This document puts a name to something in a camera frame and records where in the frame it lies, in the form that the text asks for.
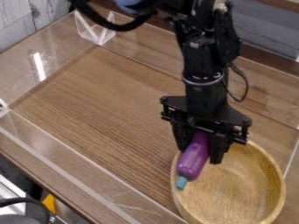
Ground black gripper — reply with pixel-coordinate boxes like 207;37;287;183
160;80;252;165

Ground purple toy eggplant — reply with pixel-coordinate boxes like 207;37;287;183
176;131;208;190

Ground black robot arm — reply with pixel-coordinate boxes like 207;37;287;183
115;0;252;165

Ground brown wooden bowl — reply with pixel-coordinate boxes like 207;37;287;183
171;141;286;224

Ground clear acrylic tray walls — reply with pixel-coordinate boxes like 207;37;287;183
0;16;299;224

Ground yellow sticker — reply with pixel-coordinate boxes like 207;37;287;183
41;194;57;214

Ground black device with screw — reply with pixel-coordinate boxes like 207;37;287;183
24;198;76;224

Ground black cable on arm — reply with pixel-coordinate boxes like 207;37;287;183
224;61;250;103

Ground thick black cable loop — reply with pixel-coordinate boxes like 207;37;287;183
69;0;161;33

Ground black cable lower left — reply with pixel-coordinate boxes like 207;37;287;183
0;197;52;224

